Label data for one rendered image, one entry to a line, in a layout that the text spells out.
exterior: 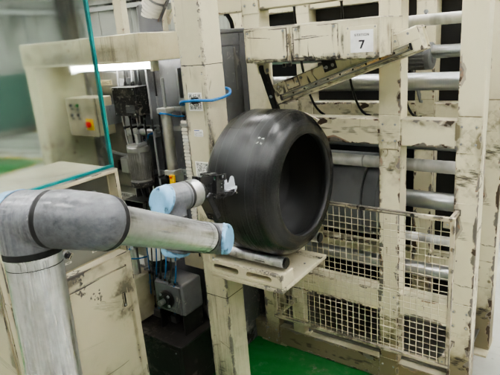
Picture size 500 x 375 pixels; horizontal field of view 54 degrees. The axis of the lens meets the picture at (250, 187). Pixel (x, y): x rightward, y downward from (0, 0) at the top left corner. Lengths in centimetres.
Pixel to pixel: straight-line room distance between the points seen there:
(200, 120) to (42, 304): 120
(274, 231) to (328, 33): 78
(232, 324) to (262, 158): 95
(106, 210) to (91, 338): 129
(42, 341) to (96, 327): 112
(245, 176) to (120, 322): 93
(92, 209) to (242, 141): 92
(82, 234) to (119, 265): 125
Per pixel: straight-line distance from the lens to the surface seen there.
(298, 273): 207
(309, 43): 204
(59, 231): 98
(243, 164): 175
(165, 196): 146
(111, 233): 99
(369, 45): 193
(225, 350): 247
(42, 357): 113
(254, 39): 218
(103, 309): 222
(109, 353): 233
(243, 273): 203
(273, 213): 177
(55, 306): 109
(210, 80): 204
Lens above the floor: 173
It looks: 16 degrees down
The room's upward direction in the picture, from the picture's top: 5 degrees counter-clockwise
